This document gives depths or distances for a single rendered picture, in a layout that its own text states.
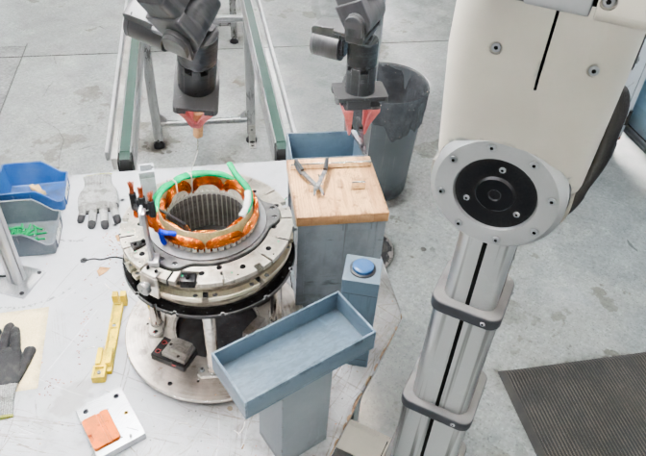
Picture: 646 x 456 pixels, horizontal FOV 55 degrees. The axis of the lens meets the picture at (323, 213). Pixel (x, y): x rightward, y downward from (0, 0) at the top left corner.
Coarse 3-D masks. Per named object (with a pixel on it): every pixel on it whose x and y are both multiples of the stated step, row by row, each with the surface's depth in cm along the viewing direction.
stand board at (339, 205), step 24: (288, 168) 136; (336, 168) 137; (360, 168) 138; (312, 192) 130; (336, 192) 131; (360, 192) 131; (312, 216) 124; (336, 216) 125; (360, 216) 126; (384, 216) 127
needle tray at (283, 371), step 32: (288, 320) 105; (320, 320) 109; (352, 320) 108; (224, 352) 100; (256, 352) 103; (288, 352) 104; (320, 352) 104; (352, 352) 102; (224, 384) 98; (256, 384) 99; (288, 384) 96; (320, 384) 105; (288, 416) 105; (320, 416) 112; (288, 448) 112
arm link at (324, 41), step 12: (324, 24) 115; (336, 24) 114; (348, 24) 108; (360, 24) 107; (312, 36) 116; (324, 36) 116; (336, 36) 114; (348, 36) 110; (360, 36) 108; (312, 48) 117; (324, 48) 116; (336, 48) 115; (336, 60) 118
